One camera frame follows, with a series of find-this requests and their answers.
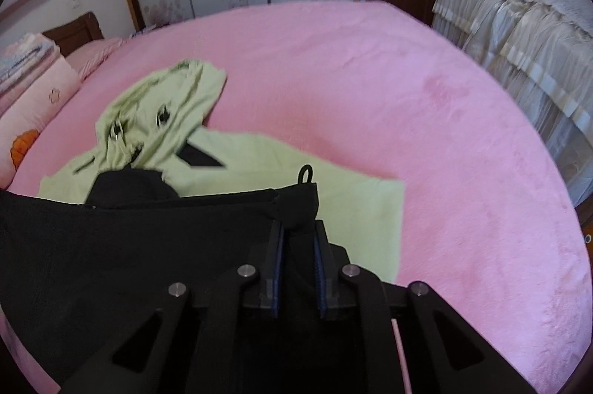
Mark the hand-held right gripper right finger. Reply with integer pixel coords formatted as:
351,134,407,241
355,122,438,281
312,220,538,394

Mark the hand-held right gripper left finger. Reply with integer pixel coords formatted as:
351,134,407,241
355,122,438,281
60,220,285,394

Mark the pastel floral folded quilt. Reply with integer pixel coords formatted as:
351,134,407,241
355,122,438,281
0,33,61,98

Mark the pink bed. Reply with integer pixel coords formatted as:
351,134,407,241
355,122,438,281
0,0,587,394

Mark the brown wooden headboard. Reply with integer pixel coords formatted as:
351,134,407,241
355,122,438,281
42,11,105,57

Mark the green and black hooded jacket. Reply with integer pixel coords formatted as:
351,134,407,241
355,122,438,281
0,59,406,381

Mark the pink flower pillow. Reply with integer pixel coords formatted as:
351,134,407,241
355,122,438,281
0,53,82,186

